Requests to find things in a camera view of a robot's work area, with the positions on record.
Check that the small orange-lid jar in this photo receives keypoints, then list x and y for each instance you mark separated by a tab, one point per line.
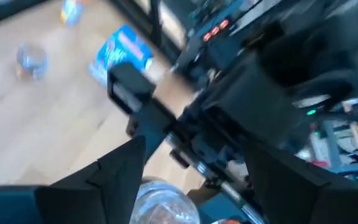
71	12

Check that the small clear glass jar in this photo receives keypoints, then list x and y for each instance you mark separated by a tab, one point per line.
31	60

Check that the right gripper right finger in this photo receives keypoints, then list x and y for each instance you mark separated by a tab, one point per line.
303	199

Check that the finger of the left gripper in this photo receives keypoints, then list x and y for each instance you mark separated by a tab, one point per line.
154	127

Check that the blue Rice Krispies box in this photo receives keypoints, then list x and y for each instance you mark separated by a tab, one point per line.
120	49

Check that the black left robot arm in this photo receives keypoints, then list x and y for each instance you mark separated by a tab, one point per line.
322	46

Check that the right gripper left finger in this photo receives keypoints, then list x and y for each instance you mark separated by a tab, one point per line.
110	189

